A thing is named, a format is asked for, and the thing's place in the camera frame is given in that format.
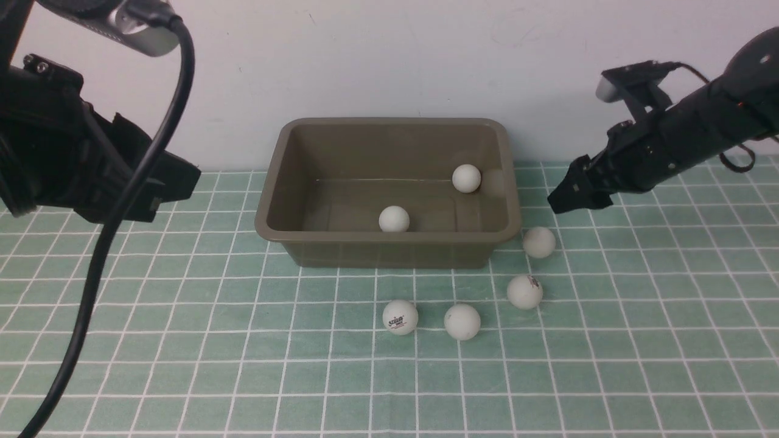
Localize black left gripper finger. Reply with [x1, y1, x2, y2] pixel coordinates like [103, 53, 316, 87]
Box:
[144, 152, 202, 201]

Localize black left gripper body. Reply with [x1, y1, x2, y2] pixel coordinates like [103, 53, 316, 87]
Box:
[2, 54, 152, 224]

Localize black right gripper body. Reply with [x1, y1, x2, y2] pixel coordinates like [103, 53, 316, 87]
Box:
[576, 122, 676, 210]

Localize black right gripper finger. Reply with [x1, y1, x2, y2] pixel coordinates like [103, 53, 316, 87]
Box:
[547, 176, 600, 214]
[557, 160, 592, 196]

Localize white ping-pong ball dark smudge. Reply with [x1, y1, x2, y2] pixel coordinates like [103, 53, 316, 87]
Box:
[506, 275, 543, 310]

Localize plain white ping-pong ball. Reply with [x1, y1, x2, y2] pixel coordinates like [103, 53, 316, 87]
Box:
[444, 303, 481, 341]

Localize white ping-pong ball with mark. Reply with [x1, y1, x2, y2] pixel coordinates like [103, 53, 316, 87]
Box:
[379, 206, 411, 232]

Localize white ping-pong ball red logo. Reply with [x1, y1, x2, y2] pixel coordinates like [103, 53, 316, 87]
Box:
[382, 299, 419, 336]

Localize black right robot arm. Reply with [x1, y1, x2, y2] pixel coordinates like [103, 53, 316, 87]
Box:
[547, 27, 778, 214]

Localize green checkered table mat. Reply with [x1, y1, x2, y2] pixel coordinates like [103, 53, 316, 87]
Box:
[0, 156, 779, 438]

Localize olive green plastic bin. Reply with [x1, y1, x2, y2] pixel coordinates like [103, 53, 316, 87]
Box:
[255, 117, 522, 269]

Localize black left camera cable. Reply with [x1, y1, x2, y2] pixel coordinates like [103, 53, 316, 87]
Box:
[18, 0, 197, 438]

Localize black camera cable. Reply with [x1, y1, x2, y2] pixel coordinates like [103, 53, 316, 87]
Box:
[663, 61, 779, 173]
[18, 0, 197, 438]

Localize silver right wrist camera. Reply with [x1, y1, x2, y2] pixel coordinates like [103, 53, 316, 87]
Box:
[595, 60, 679, 121]

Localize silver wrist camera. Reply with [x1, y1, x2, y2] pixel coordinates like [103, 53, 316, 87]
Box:
[595, 60, 679, 121]
[38, 1, 178, 57]

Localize black right camera cable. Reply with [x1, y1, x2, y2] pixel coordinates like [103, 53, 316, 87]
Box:
[663, 61, 779, 173]

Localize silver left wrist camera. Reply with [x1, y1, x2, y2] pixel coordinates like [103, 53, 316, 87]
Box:
[38, 1, 178, 57]

